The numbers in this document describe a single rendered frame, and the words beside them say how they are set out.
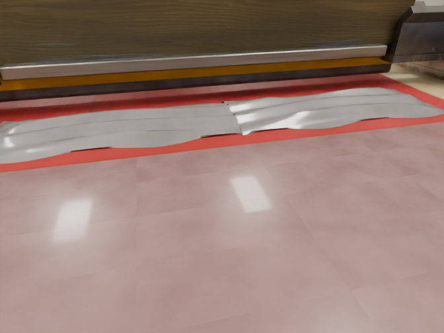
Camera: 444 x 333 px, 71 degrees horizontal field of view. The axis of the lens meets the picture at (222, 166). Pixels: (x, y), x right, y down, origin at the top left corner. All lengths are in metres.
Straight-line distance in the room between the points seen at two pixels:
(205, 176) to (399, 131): 0.15
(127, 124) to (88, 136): 0.03
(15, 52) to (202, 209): 0.21
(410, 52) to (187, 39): 0.23
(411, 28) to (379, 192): 0.23
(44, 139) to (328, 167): 0.19
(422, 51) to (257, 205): 0.29
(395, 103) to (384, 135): 0.05
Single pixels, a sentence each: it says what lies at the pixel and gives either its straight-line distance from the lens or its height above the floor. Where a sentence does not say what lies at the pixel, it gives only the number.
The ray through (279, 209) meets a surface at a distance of 0.16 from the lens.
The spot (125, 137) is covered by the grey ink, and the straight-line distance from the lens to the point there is 0.22.
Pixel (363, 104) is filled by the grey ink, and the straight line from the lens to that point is 0.28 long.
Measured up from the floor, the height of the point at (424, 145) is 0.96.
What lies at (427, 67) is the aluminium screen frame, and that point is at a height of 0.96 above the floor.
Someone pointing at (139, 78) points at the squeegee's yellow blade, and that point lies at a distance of 0.31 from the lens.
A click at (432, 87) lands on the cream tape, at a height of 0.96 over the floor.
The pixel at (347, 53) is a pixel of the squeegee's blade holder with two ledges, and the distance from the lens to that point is 0.34.
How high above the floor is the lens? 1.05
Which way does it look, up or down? 31 degrees down
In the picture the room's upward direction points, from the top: 1 degrees counter-clockwise
